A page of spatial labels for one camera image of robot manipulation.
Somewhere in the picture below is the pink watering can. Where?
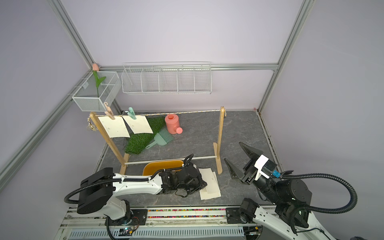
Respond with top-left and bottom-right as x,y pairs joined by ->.
165,114 -> 183,135

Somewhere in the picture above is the pink artificial tulip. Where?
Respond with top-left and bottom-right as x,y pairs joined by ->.
92,63 -> 106,98

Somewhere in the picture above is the black corrugated left cable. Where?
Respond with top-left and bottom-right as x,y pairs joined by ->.
63,153 -> 195,205

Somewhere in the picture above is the white mesh basket small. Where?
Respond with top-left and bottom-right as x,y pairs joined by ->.
72,72 -> 122,112

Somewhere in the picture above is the wooden drying rack frame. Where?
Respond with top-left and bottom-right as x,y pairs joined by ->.
88,106 -> 227,175

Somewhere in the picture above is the yellow plastic tray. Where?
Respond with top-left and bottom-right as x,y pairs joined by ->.
143,160 -> 183,176

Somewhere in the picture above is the black corrugated right cable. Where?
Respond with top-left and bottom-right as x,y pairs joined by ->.
280,172 -> 358,235

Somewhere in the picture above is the green dustpan brush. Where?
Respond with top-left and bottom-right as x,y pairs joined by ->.
146,128 -> 174,149

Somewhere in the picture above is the white wire basket long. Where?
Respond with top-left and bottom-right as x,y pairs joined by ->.
122,62 -> 213,95

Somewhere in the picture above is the green artificial grass mat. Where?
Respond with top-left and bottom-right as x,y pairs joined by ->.
125,117 -> 166,155

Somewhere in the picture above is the green clothespin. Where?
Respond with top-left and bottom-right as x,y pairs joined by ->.
126,107 -> 137,120

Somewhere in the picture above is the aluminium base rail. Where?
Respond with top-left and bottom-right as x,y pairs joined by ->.
53,204 -> 319,240

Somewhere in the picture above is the beige clothespin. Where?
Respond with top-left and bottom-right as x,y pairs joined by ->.
104,102 -> 115,120

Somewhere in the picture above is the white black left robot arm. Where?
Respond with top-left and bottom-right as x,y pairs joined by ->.
75,163 -> 208,221

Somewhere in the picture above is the postcard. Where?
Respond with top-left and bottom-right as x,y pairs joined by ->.
200,172 -> 222,200
123,115 -> 153,134
199,168 -> 220,194
206,172 -> 222,198
99,116 -> 130,138

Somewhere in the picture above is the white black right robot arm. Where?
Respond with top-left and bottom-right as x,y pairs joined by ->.
225,143 -> 333,240

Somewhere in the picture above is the black corrugated cable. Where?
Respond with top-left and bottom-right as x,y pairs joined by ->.
63,153 -> 195,205
280,172 -> 358,235

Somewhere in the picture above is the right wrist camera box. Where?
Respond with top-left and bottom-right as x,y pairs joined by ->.
254,155 -> 281,181

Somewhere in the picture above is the twine string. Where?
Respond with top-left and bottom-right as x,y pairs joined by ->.
95,109 -> 222,118

